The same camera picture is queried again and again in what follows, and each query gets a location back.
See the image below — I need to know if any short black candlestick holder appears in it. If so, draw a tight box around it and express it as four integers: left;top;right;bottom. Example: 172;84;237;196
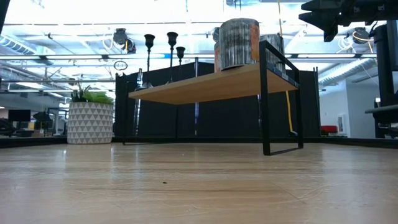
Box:
175;45;187;82

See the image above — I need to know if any medium black candlestick holder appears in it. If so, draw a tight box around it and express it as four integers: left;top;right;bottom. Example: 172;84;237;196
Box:
136;33;156;90

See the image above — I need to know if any dark grey glass jar candle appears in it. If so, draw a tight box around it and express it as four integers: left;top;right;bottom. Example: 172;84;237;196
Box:
259;33;287;75

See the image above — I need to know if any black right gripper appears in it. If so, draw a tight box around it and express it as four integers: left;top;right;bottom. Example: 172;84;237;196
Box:
298;0;398;43

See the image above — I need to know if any tall black candlestick holder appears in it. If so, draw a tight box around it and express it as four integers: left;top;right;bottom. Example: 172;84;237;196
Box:
164;30;179;85

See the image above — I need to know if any black partition screen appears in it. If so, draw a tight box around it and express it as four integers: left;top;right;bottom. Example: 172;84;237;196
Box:
114;61;322;138

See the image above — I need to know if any black table frame rail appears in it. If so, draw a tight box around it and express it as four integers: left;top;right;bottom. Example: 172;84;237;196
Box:
0;135;398;149

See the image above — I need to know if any orange glass jar candle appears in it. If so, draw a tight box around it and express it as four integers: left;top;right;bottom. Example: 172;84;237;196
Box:
212;26;222;73

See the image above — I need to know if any wooden shelf with black frame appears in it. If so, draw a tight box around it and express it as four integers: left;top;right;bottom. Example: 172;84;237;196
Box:
122;39;305;156

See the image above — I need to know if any succulent in white patterned pot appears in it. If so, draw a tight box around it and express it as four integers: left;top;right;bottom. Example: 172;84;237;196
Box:
66;83;115;145

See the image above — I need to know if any hanging black cable reel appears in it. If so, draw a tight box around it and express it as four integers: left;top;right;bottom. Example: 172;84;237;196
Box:
112;27;137;54
352;27;370;45

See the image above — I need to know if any red chair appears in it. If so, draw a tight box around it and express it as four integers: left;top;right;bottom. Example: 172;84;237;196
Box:
320;124;339;135

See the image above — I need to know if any yellow floor cable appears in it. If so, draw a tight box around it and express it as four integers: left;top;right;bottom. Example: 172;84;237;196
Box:
276;0;299;137

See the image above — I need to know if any black computer monitor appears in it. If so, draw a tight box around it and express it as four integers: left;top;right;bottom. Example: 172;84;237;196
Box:
7;109;32;123

